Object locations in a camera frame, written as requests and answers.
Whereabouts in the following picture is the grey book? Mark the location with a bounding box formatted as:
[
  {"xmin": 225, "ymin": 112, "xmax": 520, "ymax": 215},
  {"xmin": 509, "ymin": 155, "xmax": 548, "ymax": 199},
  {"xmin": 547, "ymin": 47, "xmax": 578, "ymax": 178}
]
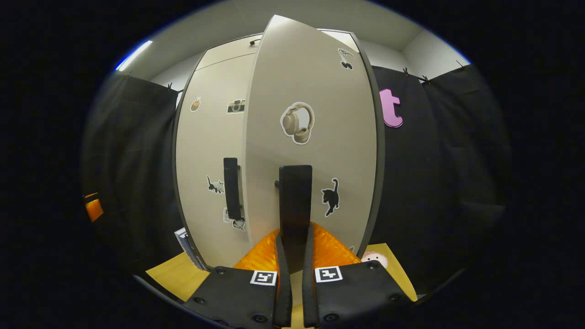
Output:
[{"xmin": 183, "ymin": 234, "xmax": 207, "ymax": 271}]

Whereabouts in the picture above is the beige double-door shoe cabinet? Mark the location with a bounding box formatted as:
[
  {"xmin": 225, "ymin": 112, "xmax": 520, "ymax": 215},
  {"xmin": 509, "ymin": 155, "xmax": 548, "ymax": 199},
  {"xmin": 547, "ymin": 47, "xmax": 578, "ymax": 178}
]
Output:
[{"xmin": 171, "ymin": 27, "xmax": 387, "ymax": 275}]

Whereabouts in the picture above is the pink plush toy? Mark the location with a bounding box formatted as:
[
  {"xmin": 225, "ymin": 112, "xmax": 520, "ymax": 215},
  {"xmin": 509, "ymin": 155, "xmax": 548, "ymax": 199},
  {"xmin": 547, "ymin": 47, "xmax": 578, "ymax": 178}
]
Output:
[{"xmin": 361, "ymin": 254, "xmax": 389, "ymax": 270}]

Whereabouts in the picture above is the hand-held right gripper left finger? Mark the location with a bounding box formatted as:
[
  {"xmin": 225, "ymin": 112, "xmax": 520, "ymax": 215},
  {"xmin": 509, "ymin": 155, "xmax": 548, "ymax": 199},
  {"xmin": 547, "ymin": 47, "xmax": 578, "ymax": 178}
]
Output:
[{"xmin": 182, "ymin": 228, "xmax": 293, "ymax": 329}]

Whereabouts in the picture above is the shoe cabinet door camera sticker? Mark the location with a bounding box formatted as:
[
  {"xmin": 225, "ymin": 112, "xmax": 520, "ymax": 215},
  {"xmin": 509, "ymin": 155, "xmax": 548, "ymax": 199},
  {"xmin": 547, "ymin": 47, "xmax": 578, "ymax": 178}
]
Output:
[{"xmin": 176, "ymin": 54, "xmax": 256, "ymax": 268}]

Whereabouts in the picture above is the shoe cabinet door headphone sticker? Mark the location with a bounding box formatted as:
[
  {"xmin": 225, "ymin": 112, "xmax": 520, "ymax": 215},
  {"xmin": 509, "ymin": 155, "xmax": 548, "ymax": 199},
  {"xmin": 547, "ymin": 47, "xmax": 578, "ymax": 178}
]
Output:
[{"xmin": 244, "ymin": 15, "xmax": 381, "ymax": 275}]

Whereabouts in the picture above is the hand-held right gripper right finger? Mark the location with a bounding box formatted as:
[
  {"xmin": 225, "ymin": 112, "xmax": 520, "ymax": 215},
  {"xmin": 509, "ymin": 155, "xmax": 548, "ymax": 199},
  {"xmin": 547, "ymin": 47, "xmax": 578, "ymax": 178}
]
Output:
[{"xmin": 302, "ymin": 222, "xmax": 414, "ymax": 329}]

